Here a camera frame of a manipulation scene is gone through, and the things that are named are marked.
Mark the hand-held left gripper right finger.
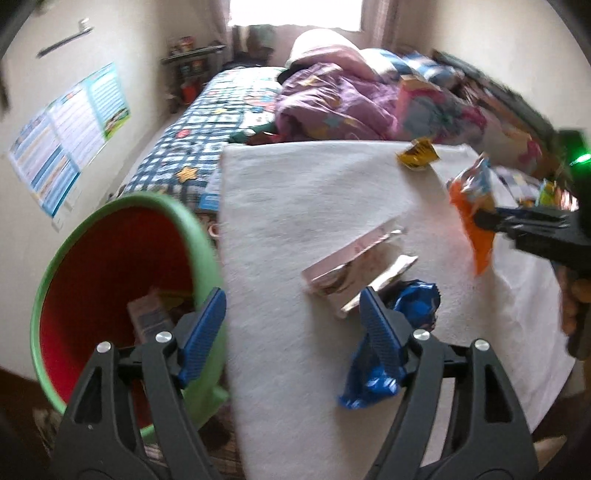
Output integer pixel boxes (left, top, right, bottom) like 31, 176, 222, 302
359, 286, 540, 480

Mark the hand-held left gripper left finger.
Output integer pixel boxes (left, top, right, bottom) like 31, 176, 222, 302
51, 287, 228, 480

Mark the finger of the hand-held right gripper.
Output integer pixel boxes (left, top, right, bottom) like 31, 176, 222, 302
475, 206, 578, 245

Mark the blue foil packet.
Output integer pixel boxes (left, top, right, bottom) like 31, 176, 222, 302
338, 279, 439, 411

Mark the orange snack packet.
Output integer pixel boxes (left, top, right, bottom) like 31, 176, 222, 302
445, 152, 497, 277

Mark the pink foil packet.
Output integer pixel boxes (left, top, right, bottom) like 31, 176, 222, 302
301, 220, 419, 319

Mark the green basin red inside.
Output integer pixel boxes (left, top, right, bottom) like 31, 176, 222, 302
30, 193, 229, 439

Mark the person's right hand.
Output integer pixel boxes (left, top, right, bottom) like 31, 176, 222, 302
556, 267, 588, 337

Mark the dark bed headboard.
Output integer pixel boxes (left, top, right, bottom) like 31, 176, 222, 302
431, 50, 568, 153

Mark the yellow black snack packet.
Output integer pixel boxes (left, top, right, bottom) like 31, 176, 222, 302
396, 137, 440, 171

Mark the blue white booklet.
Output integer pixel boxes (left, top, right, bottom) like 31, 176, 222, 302
199, 171, 222, 213

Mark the white towel mat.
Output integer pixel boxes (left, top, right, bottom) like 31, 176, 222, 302
217, 140, 578, 480

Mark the pink printed cloth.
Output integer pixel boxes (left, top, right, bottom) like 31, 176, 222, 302
394, 76, 490, 144

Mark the blue striped pillow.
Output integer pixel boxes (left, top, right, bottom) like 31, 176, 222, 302
369, 48, 462, 88

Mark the dark green pouch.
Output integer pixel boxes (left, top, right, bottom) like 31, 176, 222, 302
231, 122, 280, 145

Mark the blue checkered printed blanket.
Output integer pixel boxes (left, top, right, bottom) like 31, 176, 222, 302
117, 67, 289, 217

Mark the purple quilt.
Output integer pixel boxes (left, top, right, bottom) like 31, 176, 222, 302
274, 62, 402, 141

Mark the pale curtain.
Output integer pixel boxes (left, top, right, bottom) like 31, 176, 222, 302
360, 0, 402, 47
208, 0, 234, 47

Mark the pink pillow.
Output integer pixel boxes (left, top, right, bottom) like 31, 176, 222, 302
286, 28, 375, 79

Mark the cluttered metal shelf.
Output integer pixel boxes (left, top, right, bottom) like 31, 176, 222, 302
161, 36, 227, 114

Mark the bright window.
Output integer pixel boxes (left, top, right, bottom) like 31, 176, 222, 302
228, 0, 365, 33

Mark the blue chart wall poster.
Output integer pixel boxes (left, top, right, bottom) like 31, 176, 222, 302
8, 111, 81, 217

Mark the white chart wall poster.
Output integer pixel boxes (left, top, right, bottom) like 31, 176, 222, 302
46, 80, 109, 171

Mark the green chart wall poster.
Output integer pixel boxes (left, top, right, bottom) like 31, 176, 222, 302
85, 62, 131, 141

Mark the grey wall bar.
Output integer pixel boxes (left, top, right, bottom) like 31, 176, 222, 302
36, 18, 95, 58

